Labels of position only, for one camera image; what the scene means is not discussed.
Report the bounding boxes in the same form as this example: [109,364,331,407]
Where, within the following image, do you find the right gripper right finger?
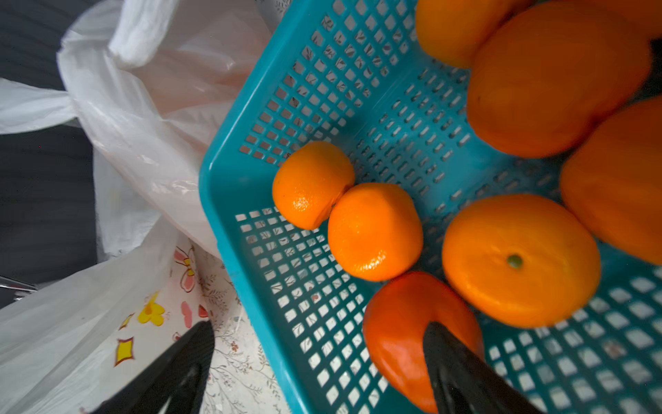
[423,322,540,414]

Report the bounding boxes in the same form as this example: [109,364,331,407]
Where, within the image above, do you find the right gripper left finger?
[95,320,215,413]

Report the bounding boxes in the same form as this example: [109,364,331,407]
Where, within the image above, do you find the cartoon printed plastic bag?
[1,1,273,254]

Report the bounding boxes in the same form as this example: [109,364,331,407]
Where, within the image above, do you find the clear plastic bag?
[1,219,209,413]

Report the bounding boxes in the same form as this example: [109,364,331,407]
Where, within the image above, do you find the orange mandarin front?
[442,194,601,329]

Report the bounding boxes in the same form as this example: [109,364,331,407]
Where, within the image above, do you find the orange mandarin top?
[467,1,653,158]

